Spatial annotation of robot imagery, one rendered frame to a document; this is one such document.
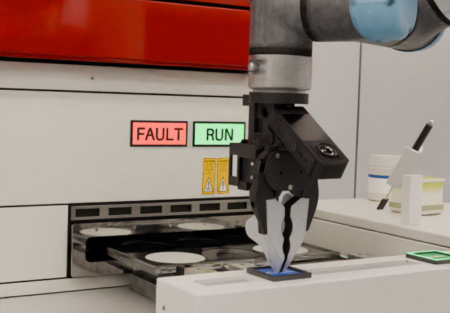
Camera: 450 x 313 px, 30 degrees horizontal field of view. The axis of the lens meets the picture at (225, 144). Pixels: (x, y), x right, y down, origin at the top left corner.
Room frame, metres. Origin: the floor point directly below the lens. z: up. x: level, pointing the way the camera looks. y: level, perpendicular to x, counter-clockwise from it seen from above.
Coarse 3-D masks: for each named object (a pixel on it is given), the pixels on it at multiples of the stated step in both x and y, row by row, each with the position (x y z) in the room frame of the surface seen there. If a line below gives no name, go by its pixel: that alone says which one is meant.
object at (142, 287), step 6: (132, 276) 1.48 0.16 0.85; (138, 276) 1.47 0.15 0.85; (144, 276) 1.47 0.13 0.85; (132, 282) 1.48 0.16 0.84; (138, 282) 1.46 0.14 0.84; (144, 282) 1.44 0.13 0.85; (150, 282) 1.42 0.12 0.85; (156, 282) 1.42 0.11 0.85; (132, 288) 1.48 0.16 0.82; (138, 288) 1.46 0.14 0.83; (144, 288) 1.44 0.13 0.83; (150, 288) 1.42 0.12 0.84; (156, 288) 1.40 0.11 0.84; (144, 294) 1.44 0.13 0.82; (150, 294) 1.42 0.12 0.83
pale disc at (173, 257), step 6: (168, 252) 1.44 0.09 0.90; (174, 252) 1.44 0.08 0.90; (180, 252) 1.45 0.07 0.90; (150, 258) 1.38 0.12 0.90; (156, 258) 1.38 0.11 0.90; (162, 258) 1.38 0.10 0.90; (168, 258) 1.39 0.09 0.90; (174, 258) 1.39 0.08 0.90; (180, 258) 1.39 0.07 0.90; (186, 258) 1.39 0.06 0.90; (192, 258) 1.39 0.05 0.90; (198, 258) 1.40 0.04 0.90; (204, 258) 1.40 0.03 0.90
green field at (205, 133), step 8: (200, 128) 1.59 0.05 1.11; (208, 128) 1.60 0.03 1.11; (216, 128) 1.61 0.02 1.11; (224, 128) 1.62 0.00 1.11; (232, 128) 1.63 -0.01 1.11; (240, 128) 1.64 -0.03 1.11; (200, 136) 1.59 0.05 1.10; (208, 136) 1.60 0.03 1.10; (216, 136) 1.61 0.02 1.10; (224, 136) 1.62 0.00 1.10; (232, 136) 1.63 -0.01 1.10; (240, 136) 1.64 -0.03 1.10; (200, 144) 1.59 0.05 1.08; (208, 144) 1.60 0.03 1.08; (216, 144) 1.61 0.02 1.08; (224, 144) 1.62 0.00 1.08
